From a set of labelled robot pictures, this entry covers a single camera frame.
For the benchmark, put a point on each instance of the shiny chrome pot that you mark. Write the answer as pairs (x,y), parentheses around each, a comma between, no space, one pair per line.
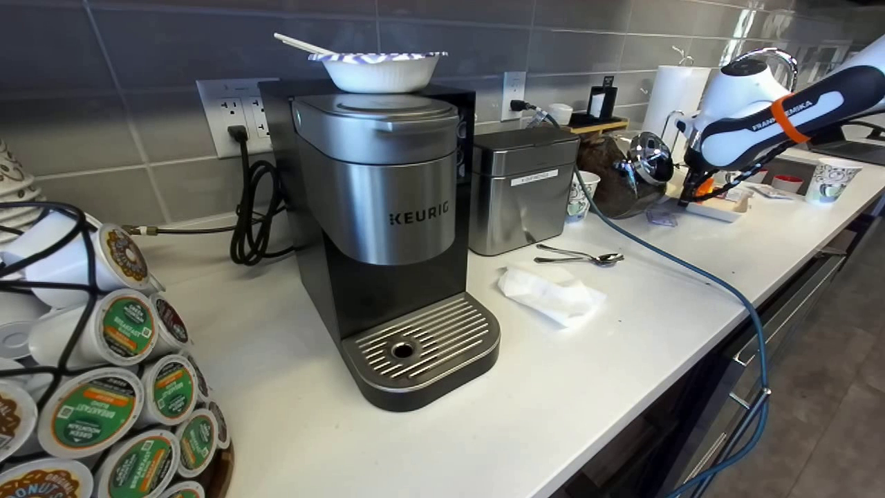
(650,156)

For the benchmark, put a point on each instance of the green label coffee pod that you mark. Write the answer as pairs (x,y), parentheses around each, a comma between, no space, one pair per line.
(183,490)
(140,466)
(128,325)
(92,412)
(173,389)
(197,441)

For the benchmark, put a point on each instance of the black plug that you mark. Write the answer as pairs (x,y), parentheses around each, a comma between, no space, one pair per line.
(522,107)

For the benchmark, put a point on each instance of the dark label coffee pod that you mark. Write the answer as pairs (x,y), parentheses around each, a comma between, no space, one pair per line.
(173,321)

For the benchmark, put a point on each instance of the stainless steel napkin dispenser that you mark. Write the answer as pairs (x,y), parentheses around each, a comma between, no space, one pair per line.
(522,188)

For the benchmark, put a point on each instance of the white plastic spoon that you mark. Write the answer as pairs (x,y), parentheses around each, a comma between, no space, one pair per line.
(299,43)

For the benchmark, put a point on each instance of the brown label coffee pod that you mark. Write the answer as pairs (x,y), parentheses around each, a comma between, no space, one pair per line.
(12,419)
(126,253)
(43,482)

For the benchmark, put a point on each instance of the white foam bowl purple print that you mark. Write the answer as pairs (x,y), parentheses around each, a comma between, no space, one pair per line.
(378,73)

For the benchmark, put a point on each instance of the white paper towel roll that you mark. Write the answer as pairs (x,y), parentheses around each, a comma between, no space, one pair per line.
(668,91)

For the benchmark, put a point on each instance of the white paper napkin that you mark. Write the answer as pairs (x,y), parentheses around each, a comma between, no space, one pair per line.
(548,295)

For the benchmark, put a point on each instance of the small black device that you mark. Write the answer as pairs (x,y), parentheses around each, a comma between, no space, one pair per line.
(601,98)

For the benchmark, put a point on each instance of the small white cup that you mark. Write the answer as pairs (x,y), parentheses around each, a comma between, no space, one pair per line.
(585,195)

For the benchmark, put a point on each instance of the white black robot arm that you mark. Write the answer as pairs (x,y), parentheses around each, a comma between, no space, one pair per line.
(811,107)

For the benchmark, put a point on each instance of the silver black Keurig coffee machine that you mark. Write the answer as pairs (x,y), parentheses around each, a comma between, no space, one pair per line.
(389,212)

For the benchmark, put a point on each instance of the white wall outlet plate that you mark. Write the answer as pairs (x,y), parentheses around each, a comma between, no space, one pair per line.
(512,87)
(223,107)

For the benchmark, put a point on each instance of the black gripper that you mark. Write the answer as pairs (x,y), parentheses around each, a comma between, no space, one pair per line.
(710,168)

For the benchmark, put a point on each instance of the white foam food container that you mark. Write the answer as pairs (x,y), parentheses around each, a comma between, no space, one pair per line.
(725,212)

